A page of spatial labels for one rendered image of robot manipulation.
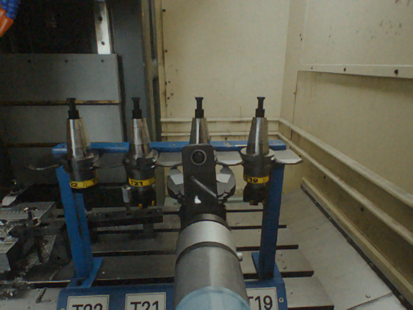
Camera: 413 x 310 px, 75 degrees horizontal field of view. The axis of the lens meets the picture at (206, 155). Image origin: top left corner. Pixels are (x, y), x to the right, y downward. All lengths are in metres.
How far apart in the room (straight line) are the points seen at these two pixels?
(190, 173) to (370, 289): 0.63
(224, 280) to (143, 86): 0.94
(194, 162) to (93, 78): 0.80
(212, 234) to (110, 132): 0.88
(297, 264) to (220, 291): 0.53
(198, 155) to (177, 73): 1.11
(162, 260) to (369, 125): 0.67
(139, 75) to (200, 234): 0.88
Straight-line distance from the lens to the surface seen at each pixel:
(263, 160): 0.50
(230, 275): 0.28
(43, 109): 1.21
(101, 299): 0.63
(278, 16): 1.54
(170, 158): 0.50
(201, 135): 0.48
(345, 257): 0.95
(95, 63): 1.11
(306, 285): 0.73
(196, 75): 1.46
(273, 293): 0.62
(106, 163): 0.51
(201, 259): 0.29
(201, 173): 0.37
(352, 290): 0.88
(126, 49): 1.13
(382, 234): 0.87
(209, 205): 0.37
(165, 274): 0.72
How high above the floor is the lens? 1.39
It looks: 19 degrees down
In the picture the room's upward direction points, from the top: straight up
